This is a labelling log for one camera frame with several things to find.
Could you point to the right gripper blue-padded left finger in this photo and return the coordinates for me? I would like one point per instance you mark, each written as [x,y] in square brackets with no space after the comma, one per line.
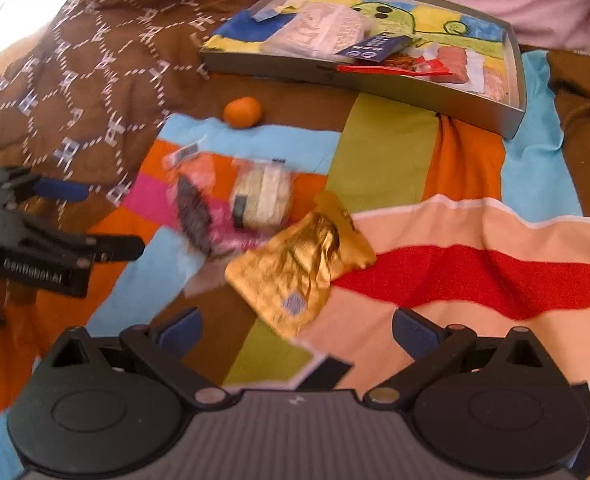
[159,350]

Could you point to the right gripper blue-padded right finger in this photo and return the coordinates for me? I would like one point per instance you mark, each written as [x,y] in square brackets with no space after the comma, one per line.
[437,352]

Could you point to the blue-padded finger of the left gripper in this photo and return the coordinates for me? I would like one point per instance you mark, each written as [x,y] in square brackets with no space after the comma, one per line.
[18,183]
[100,248]

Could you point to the dark dried fish packet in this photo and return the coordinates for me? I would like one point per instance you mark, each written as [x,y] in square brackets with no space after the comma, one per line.
[205,221]

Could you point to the gold foil pouch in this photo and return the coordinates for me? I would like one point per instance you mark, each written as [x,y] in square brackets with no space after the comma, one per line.
[288,280]

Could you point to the clear packet pale crackers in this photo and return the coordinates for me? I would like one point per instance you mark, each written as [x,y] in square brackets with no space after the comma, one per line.
[262,195]

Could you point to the small orange mandarin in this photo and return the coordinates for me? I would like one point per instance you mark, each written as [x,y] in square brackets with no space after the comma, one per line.
[243,113]

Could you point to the packaged sausages white wrapper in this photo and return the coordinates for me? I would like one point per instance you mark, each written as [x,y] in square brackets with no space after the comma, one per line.
[473,72]

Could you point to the red dried meat snack packet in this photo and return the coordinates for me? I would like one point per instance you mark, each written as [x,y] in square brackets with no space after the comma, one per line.
[412,62]

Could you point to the blue calcium tablet sachet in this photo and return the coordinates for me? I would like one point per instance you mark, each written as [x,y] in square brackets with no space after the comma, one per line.
[376,48]

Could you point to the white translucent snack bag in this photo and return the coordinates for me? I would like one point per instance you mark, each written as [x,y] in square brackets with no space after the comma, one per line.
[319,30]

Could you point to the grey tray with frog drawing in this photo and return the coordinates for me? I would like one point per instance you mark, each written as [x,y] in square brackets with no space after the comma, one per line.
[235,48]

